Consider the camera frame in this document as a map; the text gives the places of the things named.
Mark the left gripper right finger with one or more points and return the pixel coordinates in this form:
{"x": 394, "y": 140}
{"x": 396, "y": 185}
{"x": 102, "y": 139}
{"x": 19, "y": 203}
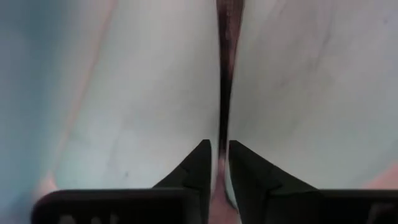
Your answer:
{"x": 248, "y": 174}

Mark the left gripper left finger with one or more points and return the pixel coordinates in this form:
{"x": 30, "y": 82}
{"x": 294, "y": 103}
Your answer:
{"x": 199, "y": 168}

